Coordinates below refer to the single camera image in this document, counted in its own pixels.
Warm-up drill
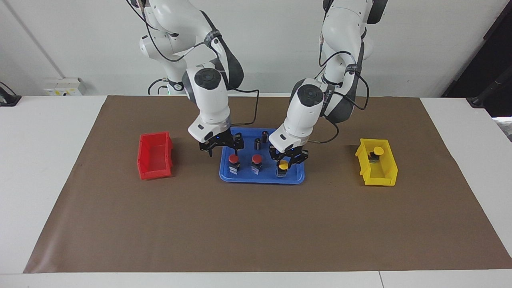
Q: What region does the black background panel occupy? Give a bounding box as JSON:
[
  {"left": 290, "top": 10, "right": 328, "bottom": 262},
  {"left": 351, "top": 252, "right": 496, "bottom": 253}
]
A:
[{"left": 442, "top": 0, "right": 512, "bottom": 117}]

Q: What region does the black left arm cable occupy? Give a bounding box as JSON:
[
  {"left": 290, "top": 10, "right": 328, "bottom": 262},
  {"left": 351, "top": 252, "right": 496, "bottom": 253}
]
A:
[{"left": 310, "top": 0, "right": 370, "bottom": 144}]

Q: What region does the black right base cable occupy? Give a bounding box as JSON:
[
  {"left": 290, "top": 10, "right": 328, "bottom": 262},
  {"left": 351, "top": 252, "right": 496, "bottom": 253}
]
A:
[{"left": 148, "top": 78, "right": 169, "bottom": 96}]

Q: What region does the grey object at table edge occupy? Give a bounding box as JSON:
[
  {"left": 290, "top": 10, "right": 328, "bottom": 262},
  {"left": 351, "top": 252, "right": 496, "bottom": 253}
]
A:
[{"left": 496, "top": 117, "right": 512, "bottom": 143}]

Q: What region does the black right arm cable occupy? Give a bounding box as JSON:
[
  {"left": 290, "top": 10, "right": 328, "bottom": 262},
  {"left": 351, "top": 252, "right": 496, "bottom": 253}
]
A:
[{"left": 126, "top": 0, "right": 260, "bottom": 126}]

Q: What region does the yellow plastic bin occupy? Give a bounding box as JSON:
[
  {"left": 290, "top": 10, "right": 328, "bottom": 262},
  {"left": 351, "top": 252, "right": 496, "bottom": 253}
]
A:
[{"left": 355, "top": 138, "right": 398, "bottom": 187}]

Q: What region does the red plastic bin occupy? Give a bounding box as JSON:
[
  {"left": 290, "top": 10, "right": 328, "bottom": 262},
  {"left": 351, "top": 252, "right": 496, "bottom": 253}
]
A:
[{"left": 137, "top": 132, "right": 174, "bottom": 180}]

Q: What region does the black device at table edge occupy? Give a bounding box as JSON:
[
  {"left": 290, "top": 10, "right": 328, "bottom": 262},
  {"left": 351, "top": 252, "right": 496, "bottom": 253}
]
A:
[{"left": 0, "top": 82, "right": 22, "bottom": 107}]

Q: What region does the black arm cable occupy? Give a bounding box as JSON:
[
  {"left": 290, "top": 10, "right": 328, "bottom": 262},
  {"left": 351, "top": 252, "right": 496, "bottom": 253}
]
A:
[
  {"left": 126, "top": 0, "right": 260, "bottom": 126},
  {"left": 310, "top": 0, "right": 370, "bottom": 144}
]

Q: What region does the blue plastic tray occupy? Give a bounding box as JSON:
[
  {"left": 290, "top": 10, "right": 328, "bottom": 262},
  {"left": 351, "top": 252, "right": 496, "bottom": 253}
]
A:
[{"left": 219, "top": 127, "right": 305, "bottom": 184}]

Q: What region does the white wall socket box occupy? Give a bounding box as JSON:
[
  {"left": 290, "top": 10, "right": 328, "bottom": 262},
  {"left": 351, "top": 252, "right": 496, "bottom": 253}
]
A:
[{"left": 44, "top": 78, "right": 83, "bottom": 97}]

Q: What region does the black stand pole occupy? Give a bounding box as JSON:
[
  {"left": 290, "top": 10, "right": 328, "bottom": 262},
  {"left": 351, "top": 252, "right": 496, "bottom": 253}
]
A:
[{"left": 466, "top": 76, "right": 512, "bottom": 108}]

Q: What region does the brown table mat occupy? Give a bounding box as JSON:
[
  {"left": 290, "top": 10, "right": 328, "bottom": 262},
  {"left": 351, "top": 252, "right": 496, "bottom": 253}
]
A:
[{"left": 23, "top": 95, "right": 512, "bottom": 274}]

